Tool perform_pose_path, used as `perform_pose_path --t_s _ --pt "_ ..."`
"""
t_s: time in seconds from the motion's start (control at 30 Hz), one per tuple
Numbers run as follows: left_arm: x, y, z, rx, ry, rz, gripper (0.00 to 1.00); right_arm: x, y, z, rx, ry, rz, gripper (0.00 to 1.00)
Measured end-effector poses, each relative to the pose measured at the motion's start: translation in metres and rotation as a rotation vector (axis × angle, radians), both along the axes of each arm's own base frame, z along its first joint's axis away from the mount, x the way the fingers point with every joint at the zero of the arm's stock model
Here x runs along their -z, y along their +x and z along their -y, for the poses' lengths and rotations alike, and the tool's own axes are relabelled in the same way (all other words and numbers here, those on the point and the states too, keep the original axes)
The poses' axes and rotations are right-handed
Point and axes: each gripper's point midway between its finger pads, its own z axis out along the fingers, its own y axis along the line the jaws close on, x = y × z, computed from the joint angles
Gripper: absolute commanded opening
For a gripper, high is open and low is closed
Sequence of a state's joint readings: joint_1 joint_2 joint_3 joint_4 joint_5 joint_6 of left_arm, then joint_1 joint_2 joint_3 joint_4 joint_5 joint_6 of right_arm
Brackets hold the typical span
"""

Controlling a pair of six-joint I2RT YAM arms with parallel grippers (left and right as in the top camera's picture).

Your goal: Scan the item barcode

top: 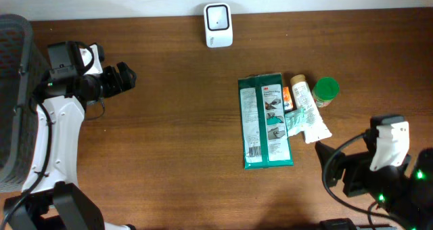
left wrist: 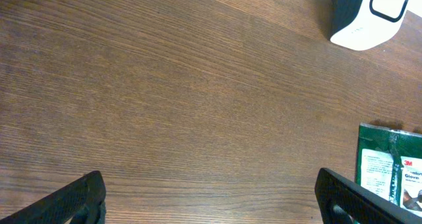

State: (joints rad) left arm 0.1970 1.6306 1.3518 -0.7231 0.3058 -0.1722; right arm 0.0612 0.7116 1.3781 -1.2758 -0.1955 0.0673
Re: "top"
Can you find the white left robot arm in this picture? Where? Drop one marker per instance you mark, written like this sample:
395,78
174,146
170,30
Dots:
42,110

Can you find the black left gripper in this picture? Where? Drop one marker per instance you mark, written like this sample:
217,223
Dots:
116,85

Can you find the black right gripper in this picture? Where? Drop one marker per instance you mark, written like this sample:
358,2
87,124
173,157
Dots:
350,166

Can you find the small orange box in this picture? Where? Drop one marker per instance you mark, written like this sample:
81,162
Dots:
287,100

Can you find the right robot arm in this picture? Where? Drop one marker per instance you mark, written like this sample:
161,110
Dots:
414,212

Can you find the green lid plastic jar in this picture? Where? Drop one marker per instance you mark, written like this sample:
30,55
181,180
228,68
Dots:
325,90

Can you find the dark mesh basket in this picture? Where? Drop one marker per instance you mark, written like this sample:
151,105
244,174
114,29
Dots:
22,68

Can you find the green 3M gloves package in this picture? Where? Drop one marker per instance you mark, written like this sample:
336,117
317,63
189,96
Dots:
265,136

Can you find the light green pouch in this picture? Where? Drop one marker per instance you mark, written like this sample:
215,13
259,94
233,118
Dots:
295,121

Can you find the white tube gold cap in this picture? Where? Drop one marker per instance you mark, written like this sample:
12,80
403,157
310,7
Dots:
315,128

